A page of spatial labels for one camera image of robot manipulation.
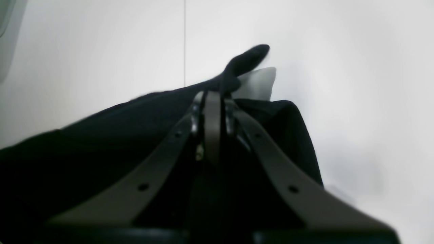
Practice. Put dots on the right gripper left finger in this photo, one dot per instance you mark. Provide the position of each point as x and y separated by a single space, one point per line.
108 217

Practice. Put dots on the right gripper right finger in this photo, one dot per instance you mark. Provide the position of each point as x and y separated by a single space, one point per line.
326 219

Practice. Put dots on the black T-shirt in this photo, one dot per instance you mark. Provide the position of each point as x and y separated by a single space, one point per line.
54 171

